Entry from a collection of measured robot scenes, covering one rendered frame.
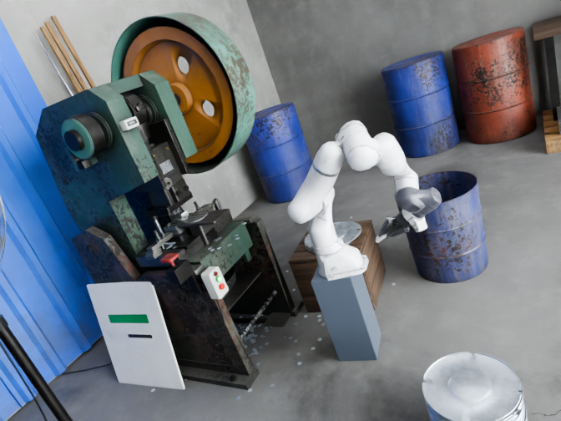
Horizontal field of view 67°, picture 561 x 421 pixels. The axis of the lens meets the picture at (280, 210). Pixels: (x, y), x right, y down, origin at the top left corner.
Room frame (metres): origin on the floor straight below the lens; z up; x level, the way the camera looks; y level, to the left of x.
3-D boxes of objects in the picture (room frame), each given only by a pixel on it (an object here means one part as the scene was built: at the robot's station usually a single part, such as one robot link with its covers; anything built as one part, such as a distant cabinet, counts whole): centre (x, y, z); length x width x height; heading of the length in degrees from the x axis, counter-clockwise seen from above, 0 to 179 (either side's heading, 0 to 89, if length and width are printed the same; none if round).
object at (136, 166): (2.18, 0.63, 0.83); 0.79 x 0.43 x 1.34; 54
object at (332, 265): (1.63, -0.17, 0.52); 0.22 x 0.19 x 0.14; 64
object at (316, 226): (1.68, -0.16, 0.71); 0.18 x 0.11 x 0.25; 133
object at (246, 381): (1.96, 0.78, 0.45); 0.92 x 0.12 x 0.90; 54
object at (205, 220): (1.99, 0.37, 0.72); 0.25 x 0.14 x 0.14; 54
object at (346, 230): (2.10, -0.24, 0.39); 0.29 x 0.29 x 0.01
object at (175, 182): (2.07, 0.48, 1.04); 0.17 x 0.15 x 0.30; 54
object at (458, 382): (1.02, -0.37, 0.25); 0.29 x 0.29 x 0.01
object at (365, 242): (2.14, -0.21, 0.18); 0.40 x 0.38 x 0.35; 61
